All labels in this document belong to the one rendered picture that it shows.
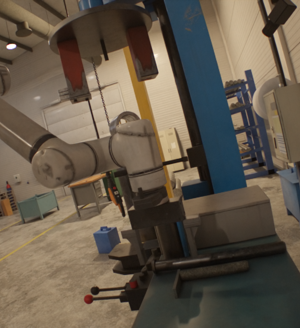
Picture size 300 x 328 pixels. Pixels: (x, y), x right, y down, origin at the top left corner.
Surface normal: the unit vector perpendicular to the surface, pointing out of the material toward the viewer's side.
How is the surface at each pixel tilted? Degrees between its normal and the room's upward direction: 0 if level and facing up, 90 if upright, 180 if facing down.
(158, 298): 0
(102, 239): 90
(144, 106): 90
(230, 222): 90
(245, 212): 90
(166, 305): 0
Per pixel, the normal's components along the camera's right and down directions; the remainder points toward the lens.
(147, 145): 0.40, -0.02
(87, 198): -0.23, 0.15
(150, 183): 0.14, 0.04
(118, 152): -0.46, 0.28
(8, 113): 0.11, -0.65
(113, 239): 0.84, -0.17
